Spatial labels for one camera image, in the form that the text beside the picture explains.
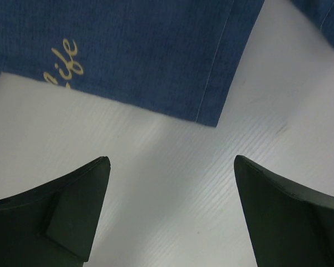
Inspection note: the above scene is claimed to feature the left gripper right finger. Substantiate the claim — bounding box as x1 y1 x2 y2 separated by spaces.
234 155 334 266

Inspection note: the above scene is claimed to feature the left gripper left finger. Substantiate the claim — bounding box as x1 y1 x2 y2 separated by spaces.
0 156 111 266

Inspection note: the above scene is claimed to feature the blue cloth placemat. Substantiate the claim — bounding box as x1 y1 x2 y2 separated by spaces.
0 0 334 128

